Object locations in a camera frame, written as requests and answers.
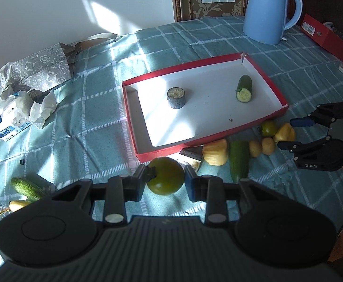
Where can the green tomato with stem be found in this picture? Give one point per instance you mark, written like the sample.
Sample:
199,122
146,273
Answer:
165,177

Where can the small green tomato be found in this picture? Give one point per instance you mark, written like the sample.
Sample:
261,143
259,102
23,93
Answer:
269,128

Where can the lumpy yellow pepper piece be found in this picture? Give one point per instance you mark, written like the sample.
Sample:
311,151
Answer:
284,133

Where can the white tissue packet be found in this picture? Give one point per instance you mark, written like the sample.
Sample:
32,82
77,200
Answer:
18,108

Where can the long bright green cucumber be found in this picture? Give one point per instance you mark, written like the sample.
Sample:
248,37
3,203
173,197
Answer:
239,160

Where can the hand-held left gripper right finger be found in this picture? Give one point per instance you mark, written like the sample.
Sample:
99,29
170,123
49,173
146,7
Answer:
189,182

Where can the small brown potato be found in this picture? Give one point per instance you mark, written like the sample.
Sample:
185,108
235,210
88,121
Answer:
255,149
268,146

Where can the small yellow pepper slice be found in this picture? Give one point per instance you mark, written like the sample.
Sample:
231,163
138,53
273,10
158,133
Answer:
17,205

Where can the red cardboard box lid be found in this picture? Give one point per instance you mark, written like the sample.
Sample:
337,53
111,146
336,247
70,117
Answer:
206,111

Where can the dark green cucumber half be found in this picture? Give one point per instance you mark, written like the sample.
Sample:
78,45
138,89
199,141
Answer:
244,89

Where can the small light green cucumber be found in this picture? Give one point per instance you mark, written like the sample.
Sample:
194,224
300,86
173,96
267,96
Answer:
27,188

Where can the ribbed yellow pepper piece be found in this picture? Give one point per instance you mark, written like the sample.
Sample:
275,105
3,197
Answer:
215,152

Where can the round eggplant piece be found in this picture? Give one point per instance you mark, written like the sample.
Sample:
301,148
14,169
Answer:
176,98

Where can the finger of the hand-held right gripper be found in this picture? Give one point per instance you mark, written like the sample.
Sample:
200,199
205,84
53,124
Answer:
302,122
321,155

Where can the red cardboard box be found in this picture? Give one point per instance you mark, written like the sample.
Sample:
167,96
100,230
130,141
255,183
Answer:
330,39

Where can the eggplant wedge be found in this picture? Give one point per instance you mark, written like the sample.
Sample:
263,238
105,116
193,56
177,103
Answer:
190,153

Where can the silver patterned gift bag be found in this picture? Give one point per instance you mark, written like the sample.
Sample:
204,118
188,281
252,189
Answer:
39,64

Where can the blue electric kettle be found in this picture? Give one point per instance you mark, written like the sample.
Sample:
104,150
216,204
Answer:
262,11

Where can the teal checked tablecloth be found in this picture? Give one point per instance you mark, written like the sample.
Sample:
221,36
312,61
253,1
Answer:
86,129

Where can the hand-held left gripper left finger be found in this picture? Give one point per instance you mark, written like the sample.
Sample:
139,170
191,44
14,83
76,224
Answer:
136,182

